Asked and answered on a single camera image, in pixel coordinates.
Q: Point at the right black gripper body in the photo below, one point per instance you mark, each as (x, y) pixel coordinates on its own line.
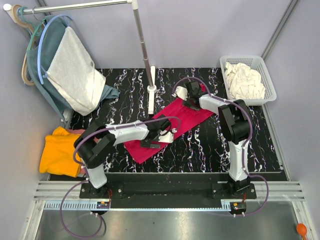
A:
(191, 99)

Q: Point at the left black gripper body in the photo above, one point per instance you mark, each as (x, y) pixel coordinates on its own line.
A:
(152, 139)

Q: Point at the red t shirt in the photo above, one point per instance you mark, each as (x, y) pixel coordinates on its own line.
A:
(189, 118)

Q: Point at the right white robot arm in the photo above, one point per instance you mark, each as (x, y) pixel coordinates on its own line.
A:
(236, 128)

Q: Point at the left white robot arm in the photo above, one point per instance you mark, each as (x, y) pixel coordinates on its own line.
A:
(94, 143)

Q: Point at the metal clothes rack stand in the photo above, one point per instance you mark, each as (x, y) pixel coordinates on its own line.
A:
(150, 69)

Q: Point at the cream white t shirt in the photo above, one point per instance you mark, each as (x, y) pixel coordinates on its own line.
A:
(244, 82)

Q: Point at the white plastic basket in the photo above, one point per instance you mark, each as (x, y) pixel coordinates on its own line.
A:
(254, 62)

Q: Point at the pink folded t shirt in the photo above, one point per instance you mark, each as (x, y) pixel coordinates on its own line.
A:
(79, 132)

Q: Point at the yellow folded t shirt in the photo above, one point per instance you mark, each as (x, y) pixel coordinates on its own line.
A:
(57, 155)

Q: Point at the white hanging towel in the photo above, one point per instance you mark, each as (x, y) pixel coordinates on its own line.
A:
(72, 72)

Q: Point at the light blue hanger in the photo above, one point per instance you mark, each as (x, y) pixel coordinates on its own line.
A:
(54, 27)

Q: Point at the blue grey hanging shirt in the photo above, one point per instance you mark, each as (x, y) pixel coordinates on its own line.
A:
(49, 92)

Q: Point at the green hanger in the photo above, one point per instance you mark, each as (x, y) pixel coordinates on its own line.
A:
(34, 30)

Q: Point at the orange ball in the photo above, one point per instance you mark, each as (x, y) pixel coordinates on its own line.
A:
(302, 230)

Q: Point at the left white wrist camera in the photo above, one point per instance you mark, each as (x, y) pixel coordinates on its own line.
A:
(167, 136)

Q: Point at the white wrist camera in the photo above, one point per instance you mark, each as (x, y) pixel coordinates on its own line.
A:
(180, 92)
(167, 136)

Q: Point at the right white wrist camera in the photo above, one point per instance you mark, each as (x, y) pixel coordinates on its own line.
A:
(180, 92)

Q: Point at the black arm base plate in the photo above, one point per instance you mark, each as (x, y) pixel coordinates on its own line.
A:
(169, 191)

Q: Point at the aluminium frame rail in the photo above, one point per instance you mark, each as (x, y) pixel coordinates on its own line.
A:
(64, 195)

